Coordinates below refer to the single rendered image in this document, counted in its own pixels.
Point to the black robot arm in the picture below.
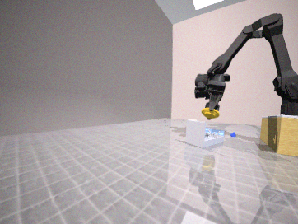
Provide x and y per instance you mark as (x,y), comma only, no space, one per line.
(286,82)

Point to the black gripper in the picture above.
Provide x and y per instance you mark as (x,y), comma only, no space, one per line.
(215,94)

